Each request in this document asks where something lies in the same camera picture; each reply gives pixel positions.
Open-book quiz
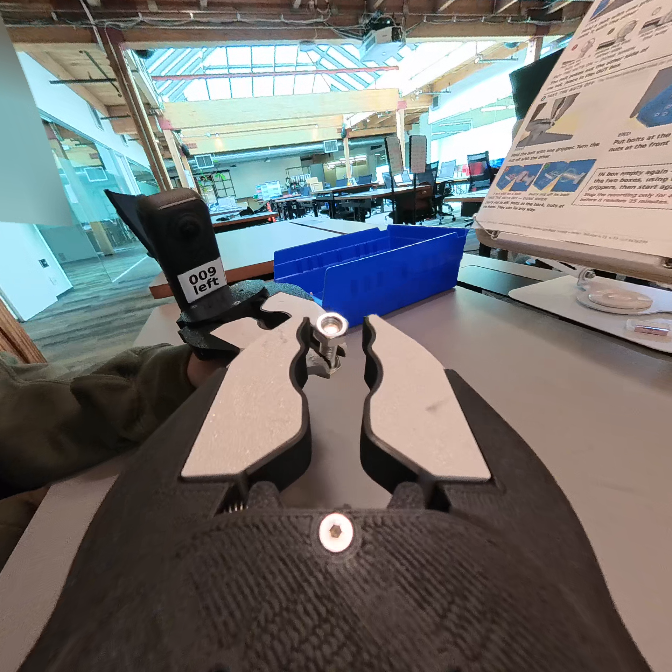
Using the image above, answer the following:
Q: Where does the row of office desks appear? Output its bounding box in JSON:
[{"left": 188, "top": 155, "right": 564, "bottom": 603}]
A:
[{"left": 210, "top": 173, "right": 491, "bottom": 226}]

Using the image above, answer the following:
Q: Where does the person's left hand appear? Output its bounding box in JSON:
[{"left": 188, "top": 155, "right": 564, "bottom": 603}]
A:
[{"left": 187, "top": 353, "right": 228, "bottom": 390}]

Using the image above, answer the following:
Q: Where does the white stand base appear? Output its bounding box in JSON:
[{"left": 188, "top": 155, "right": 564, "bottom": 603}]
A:
[{"left": 508, "top": 273, "right": 672, "bottom": 354}]

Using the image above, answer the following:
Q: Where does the printed instruction sheet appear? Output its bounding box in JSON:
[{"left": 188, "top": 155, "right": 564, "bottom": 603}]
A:
[{"left": 475, "top": 0, "right": 672, "bottom": 258}]

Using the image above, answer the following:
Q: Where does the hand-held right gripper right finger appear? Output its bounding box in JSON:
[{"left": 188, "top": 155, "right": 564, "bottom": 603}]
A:
[{"left": 360, "top": 314, "right": 492, "bottom": 497}]

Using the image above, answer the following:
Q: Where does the black square panel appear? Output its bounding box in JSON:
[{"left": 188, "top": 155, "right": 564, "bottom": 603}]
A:
[{"left": 508, "top": 52, "right": 560, "bottom": 123}]

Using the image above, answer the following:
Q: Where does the white ceiling projector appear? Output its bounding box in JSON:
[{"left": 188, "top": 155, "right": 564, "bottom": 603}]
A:
[{"left": 362, "top": 26, "right": 405, "bottom": 58}]

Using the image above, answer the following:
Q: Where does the silver hex nut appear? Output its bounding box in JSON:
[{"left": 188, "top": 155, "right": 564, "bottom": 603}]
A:
[{"left": 315, "top": 313, "right": 349, "bottom": 346}]

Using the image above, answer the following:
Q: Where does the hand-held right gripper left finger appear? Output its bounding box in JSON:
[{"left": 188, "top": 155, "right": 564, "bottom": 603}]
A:
[{"left": 180, "top": 315, "right": 314, "bottom": 492}]

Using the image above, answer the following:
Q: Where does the grey desk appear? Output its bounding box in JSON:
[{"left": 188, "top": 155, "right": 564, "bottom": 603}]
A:
[{"left": 0, "top": 283, "right": 672, "bottom": 672}]

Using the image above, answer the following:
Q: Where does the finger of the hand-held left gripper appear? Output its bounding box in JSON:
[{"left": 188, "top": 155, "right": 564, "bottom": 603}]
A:
[
  {"left": 259, "top": 292, "right": 348, "bottom": 368},
  {"left": 210, "top": 320, "right": 342, "bottom": 380}
]

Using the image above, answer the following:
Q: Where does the blue plastic bin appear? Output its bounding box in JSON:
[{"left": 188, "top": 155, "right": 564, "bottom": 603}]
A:
[{"left": 273, "top": 225, "right": 469, "bottom": 327}]

